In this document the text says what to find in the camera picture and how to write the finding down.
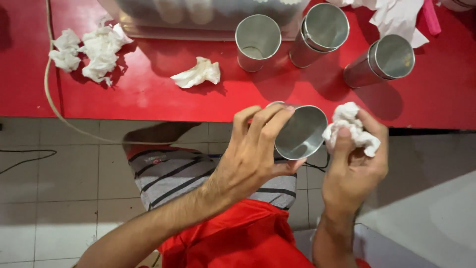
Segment person's right hand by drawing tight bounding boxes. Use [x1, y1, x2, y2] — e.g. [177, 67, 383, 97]
[322, 109, 389, 216]

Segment person's left hand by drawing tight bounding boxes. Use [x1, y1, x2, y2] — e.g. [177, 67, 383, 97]
[208, 104, 306, 204]

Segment white tissue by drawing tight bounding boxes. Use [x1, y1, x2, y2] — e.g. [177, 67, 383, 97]
[170, 56, 221, 89]
[48, 28, 83, 73]
[322, 101, 381, 158]
[79, 22, 134, 87]

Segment steel tumbler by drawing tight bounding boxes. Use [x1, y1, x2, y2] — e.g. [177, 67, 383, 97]
[343, 34, 416, 89]
[266, 101, 329, 161]
[235, 14, 282, 73]
[289, 3, 350, 68]

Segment grey striped shirt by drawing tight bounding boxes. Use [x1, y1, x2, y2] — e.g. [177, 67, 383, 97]
[126, 145, 298, 212]

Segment red shorts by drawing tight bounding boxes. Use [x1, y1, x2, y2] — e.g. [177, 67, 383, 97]
[158, 198, 372, 268]

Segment clear plastic container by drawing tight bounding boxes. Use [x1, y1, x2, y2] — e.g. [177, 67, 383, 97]
[97, 0, 311, 41]

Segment white paper napkin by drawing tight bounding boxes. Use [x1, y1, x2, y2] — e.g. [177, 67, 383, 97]
[327, 0, 430, 49]

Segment pink plastic stick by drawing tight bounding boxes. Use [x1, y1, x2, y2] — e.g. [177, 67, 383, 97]
[422, 0, 442, 36]

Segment beige cable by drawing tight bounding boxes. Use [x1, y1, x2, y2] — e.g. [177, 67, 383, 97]
[43, 0, 175, 146]

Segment black cable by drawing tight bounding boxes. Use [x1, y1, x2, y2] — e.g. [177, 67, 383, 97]
[0, 149, 57, 175]

